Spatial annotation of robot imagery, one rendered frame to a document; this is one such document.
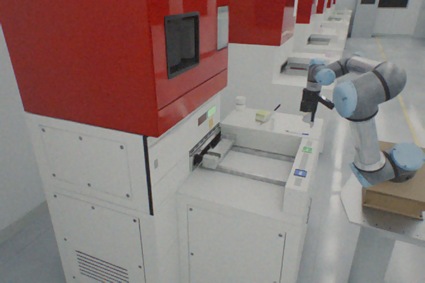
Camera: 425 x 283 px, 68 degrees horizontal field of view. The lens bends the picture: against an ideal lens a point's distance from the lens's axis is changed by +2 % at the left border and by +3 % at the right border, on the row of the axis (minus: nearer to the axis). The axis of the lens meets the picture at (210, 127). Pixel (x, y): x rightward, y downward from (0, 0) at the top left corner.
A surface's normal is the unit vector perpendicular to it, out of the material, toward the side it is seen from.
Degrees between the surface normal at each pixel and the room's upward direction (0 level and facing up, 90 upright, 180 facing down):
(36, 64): 90
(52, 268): 0
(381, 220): 0
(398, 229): 0
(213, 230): 90
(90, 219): 90
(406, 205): 90
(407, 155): 45
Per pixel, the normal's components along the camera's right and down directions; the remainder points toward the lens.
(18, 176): 0.92, 0.16
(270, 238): -0.39, 0.37
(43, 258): 0.00, -0.91
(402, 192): -0.31, -0.32
